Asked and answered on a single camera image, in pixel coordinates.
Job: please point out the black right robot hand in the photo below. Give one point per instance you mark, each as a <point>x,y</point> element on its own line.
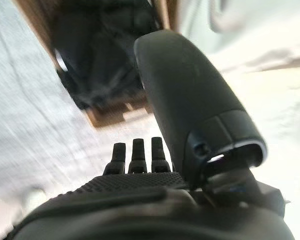
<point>190,100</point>

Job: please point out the black garment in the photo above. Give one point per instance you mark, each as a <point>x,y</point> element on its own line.
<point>97,62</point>

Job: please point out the brown wicker basket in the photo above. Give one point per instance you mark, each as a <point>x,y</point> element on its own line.
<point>107,117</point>

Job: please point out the grey striped area rug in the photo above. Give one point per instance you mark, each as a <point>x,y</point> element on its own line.
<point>22,100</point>

